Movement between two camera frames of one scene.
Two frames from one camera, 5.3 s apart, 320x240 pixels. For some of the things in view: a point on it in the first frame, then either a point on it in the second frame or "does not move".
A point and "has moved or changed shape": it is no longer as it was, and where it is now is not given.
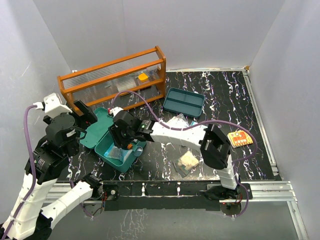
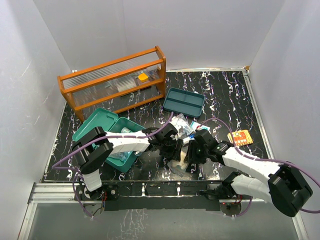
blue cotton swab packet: x=115 y=152 does not move
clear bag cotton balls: x=187 y=162 has moved or changed shape
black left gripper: x=88 y=118 -> x=175 y=151
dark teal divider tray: x=188 y=103 does not move
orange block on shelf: x=143 y=77 does not move
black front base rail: x=163 y=195 does not move
